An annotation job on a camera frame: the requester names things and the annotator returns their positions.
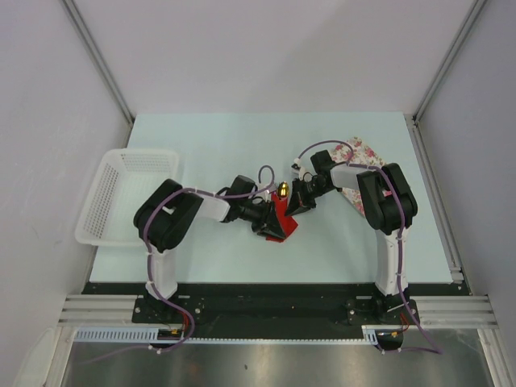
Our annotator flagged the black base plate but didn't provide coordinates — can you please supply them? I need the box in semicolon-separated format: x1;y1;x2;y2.
82;282;472;339

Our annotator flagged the floral tray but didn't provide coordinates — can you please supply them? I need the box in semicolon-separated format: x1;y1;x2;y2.
330;137;386;217

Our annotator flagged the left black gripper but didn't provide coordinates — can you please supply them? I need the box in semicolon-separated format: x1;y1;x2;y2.
238;199;285;240

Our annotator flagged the white cable duct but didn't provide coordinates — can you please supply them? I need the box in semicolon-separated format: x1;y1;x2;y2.
74;325;404;346

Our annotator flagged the left aluminium frame post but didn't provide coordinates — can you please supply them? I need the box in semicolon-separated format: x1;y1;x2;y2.
60;0;135;127

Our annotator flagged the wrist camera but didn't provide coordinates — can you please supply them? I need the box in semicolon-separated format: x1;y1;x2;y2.
291;158;307;181
256;183;277;202

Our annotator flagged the white plastic basket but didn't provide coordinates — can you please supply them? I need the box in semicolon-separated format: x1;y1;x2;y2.
75;148;180;248

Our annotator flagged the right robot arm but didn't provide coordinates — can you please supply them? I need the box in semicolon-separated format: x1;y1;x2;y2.
285;151;418;323

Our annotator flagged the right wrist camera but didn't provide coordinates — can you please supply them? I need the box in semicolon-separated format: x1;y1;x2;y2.
291;158;307;181

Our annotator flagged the iridescent spoon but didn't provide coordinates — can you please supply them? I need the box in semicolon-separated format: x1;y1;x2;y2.
276;181;290;200

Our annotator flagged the right aluminium frame post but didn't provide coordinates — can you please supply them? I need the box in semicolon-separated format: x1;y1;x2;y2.
412;0;489;123

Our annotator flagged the red paper napkin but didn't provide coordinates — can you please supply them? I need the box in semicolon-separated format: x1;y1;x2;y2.
265;193;298;243

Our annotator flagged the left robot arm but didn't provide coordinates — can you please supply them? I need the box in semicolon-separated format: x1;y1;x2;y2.
133;175;287;323

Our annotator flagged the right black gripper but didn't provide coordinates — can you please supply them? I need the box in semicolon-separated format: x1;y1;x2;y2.
286;178;333;218

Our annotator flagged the aluminium frame post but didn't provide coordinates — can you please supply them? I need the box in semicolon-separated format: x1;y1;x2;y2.
412;0;489;123
60;0;135;127

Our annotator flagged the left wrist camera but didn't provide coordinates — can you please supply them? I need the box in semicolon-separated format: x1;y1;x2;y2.
256;183;277;202

